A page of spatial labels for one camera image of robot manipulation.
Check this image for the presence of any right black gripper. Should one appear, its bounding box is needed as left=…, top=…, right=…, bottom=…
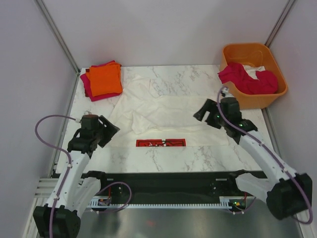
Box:
left=194, top=99, right=229, bottom=130

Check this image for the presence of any white t shirt red print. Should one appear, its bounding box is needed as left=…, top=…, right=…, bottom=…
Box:
left=109, top=76, right=228, bottom=147

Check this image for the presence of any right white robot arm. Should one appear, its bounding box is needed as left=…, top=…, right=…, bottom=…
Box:
left=194, top=97, right=313, bottom=225

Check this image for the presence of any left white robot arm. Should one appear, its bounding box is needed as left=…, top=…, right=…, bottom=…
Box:
left=33, top=115, right=119, bottom=238

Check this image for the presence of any crimson t shirt in basket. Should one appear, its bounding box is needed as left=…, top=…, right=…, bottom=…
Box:
left=218, top=62, right=278, bottom=95

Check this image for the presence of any white t shirt in basket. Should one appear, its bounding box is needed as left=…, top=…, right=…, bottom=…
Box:
left=243, top=65, right=265, bottom=80

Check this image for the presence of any pink folded t shirt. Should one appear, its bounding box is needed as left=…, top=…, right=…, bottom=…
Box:
left=80, top=60, right=121, bottom=102

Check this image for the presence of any orange folded t shirt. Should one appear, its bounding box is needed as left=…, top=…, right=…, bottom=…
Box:
left=88, top=62, right=123, bottom=97

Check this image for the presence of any orange plastic basket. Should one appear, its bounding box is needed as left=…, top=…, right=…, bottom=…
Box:
left=218, top=43, right=288, bottom=110

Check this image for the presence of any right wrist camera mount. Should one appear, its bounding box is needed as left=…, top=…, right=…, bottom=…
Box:
left=220, top=87, right=234, bottom=98

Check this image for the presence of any white slotted cable duct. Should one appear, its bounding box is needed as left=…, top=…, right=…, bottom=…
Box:
left=86, top=197, right=230, bottom=209

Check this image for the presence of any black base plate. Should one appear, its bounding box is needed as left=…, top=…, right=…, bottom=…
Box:
left=84, top=169, right=257, bottom=204

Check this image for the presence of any left aluminium corner post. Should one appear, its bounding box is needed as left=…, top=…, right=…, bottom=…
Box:
left=34, top=0, right=80, bottom=74

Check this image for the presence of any aluminium corner post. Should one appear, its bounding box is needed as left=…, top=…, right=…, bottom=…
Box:
left=264, top=0, right=298, bottom=48
left=34, top=0, right=80, bottom=74

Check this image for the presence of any right aluminium corner post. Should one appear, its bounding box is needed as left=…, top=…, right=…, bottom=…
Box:
left=264, top=0, right=298, bottom=48

